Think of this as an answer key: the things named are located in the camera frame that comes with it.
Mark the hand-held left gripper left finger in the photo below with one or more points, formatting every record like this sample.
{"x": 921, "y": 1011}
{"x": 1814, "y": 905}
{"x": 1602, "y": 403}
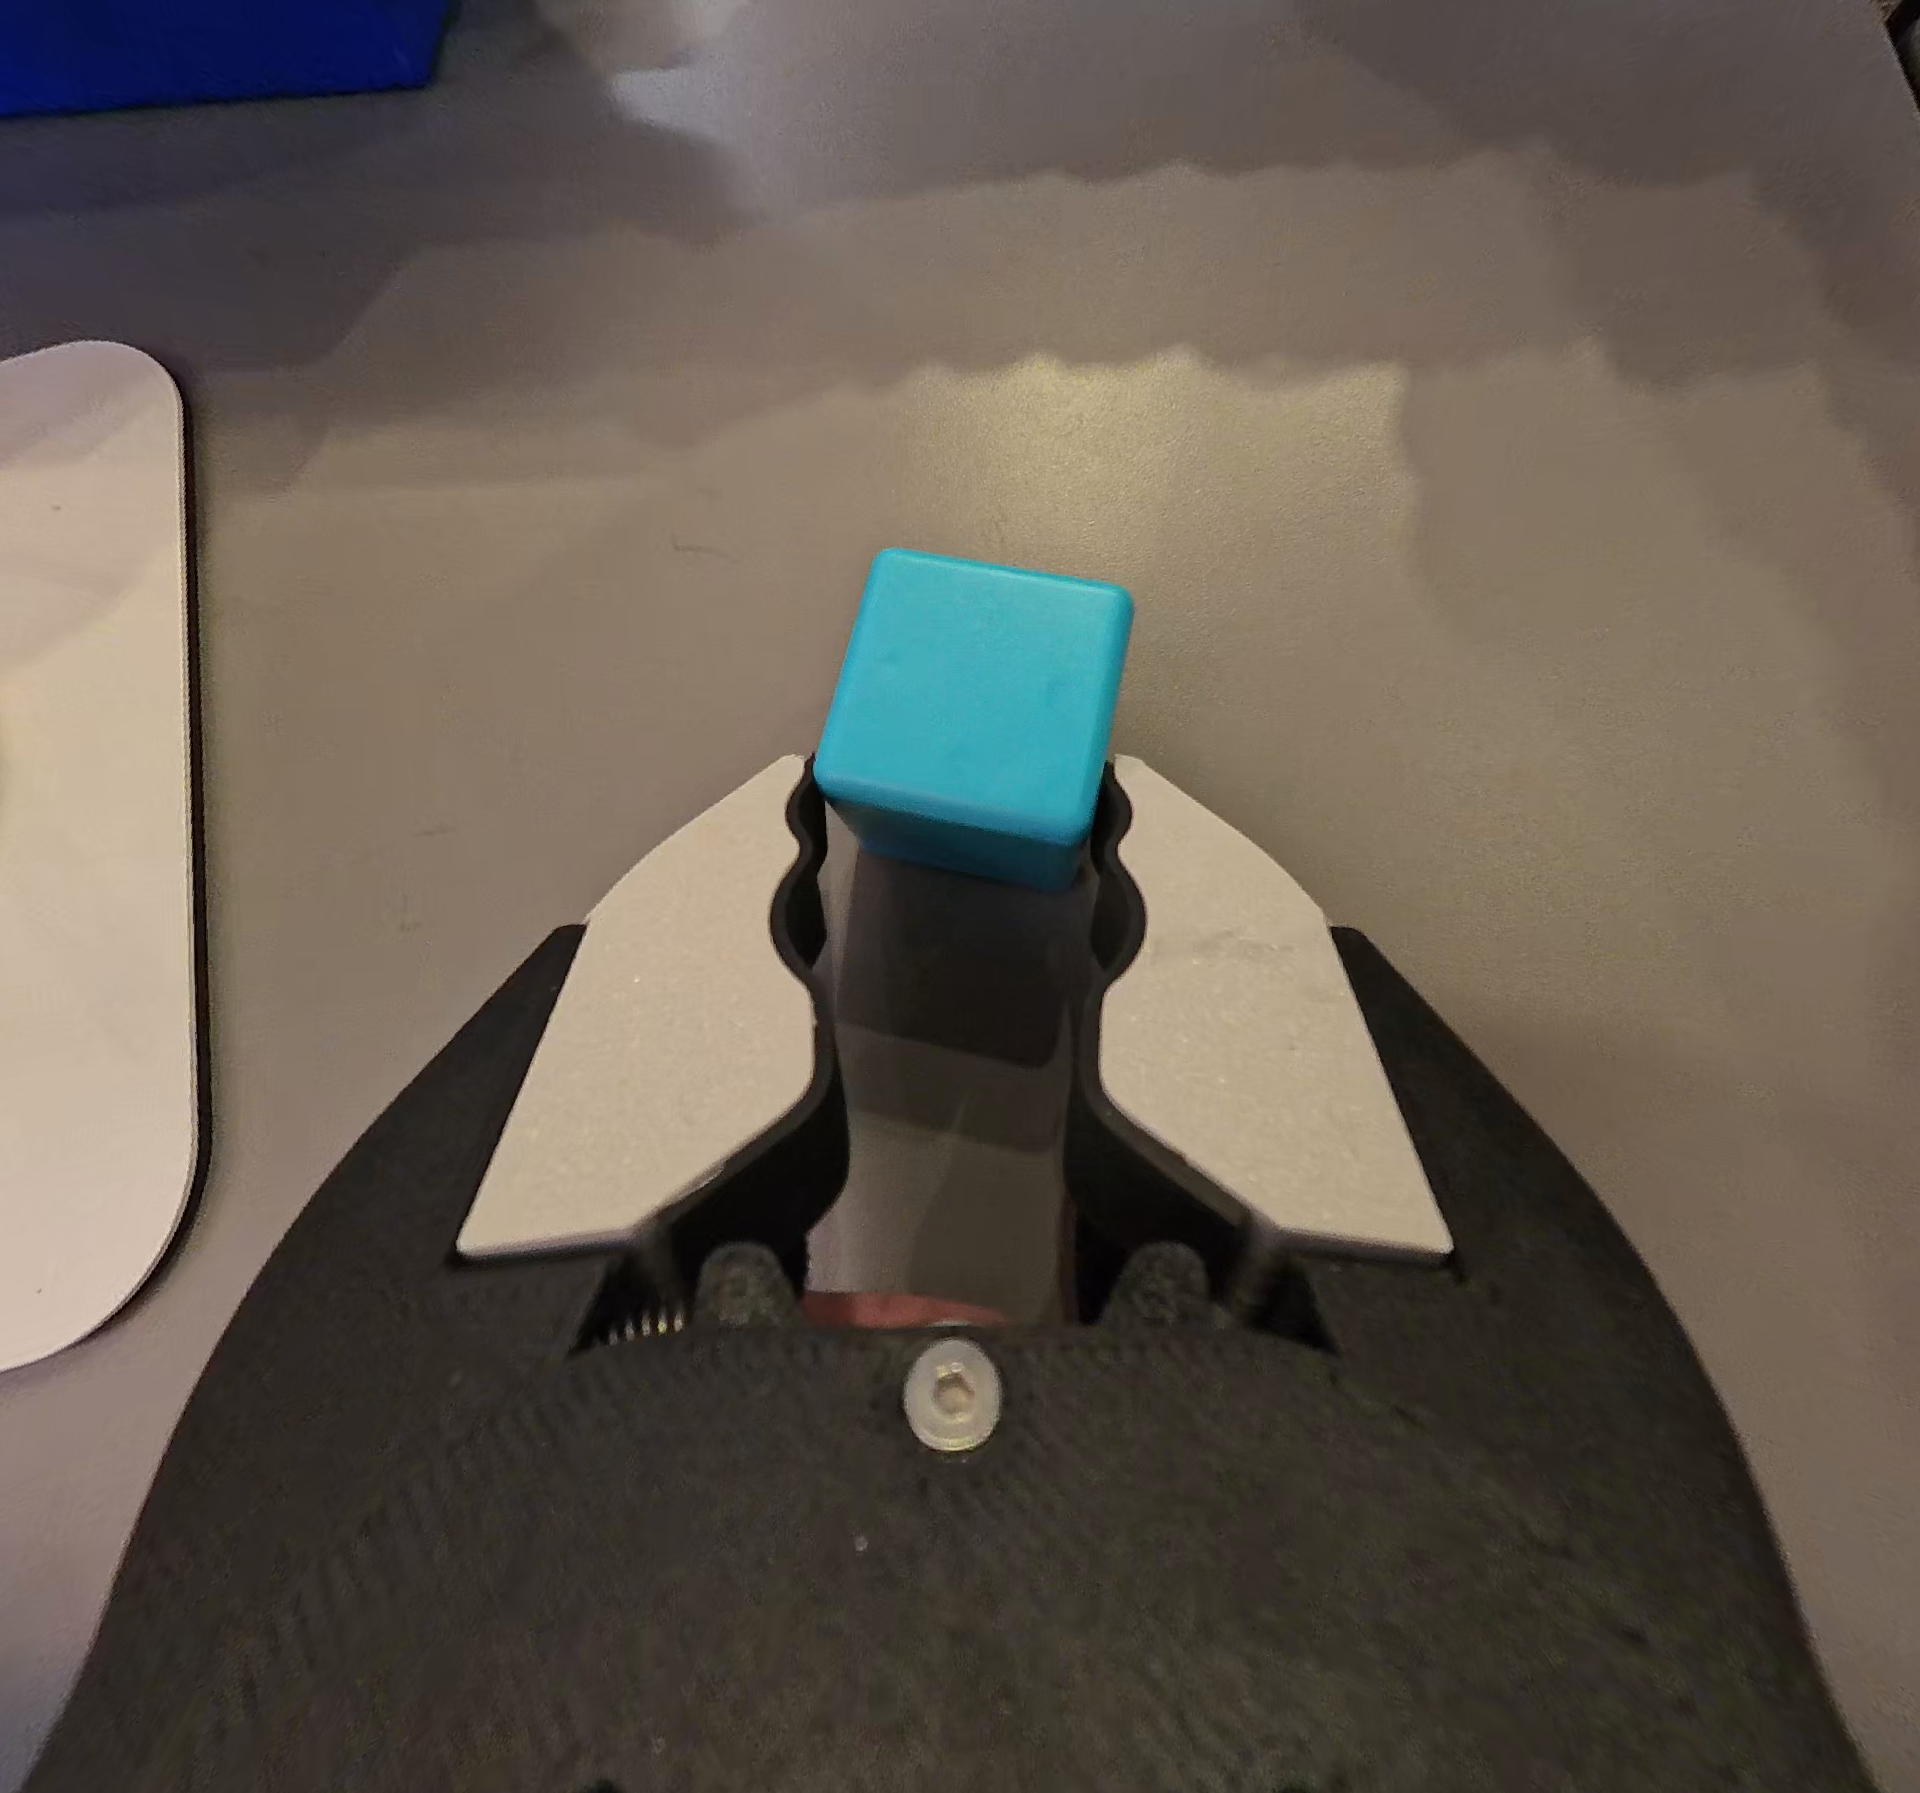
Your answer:
{"x": 659, "y": 1072}

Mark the grey desk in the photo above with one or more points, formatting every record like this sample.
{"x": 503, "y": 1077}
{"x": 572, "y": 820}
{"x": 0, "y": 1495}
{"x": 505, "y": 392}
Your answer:
{"x": 1427, "y": 624}

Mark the teal cube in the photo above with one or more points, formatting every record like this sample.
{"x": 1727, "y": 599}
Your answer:
{"x": 976, "y": 698}

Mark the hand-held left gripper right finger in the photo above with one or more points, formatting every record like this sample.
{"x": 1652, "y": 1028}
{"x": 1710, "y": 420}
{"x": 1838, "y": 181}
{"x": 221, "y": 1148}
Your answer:
{"x": 1259, "y": 1072}

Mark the instruction board on stand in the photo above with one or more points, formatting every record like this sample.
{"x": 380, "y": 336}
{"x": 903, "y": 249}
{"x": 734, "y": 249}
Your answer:
{"x": 90, "y": 849}

